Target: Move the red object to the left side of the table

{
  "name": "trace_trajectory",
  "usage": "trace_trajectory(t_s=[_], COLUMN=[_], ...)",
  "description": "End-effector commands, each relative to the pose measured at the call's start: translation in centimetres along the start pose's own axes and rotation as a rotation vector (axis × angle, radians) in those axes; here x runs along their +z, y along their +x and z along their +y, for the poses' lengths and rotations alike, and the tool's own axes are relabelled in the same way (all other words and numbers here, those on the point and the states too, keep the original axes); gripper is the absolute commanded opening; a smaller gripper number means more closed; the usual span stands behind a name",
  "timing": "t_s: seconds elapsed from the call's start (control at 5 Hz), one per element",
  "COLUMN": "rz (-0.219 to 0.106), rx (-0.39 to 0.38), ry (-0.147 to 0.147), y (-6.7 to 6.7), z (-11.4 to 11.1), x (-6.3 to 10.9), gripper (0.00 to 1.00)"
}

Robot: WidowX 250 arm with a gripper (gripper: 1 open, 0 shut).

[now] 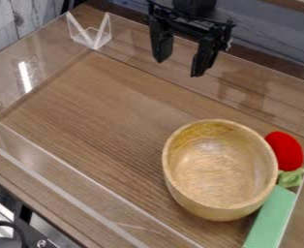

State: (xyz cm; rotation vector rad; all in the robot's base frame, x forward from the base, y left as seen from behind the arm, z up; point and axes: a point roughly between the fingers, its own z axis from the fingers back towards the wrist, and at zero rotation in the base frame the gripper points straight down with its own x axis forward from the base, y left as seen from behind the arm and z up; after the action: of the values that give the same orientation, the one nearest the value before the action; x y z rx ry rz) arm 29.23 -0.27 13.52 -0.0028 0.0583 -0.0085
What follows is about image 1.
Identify wooden bowl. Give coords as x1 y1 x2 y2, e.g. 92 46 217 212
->
161 119 279 221

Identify green foam block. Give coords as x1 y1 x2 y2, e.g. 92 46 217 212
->
241 186 296 248

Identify black cable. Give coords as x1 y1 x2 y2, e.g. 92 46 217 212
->
0 220 29 248

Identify red plush strawberry toy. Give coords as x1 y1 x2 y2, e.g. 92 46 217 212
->
265 131 304 189

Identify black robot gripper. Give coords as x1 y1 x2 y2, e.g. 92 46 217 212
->
148 0 237 78

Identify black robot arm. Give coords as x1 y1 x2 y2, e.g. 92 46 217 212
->
148 0 237 78

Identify clear acrylic barrier panels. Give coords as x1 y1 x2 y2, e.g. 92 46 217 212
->
0 6 304 248

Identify clear acrylic corner bracket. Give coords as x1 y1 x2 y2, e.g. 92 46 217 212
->
65 13 112 50

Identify black metal table frame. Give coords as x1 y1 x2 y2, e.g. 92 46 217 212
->
15 202 60 248

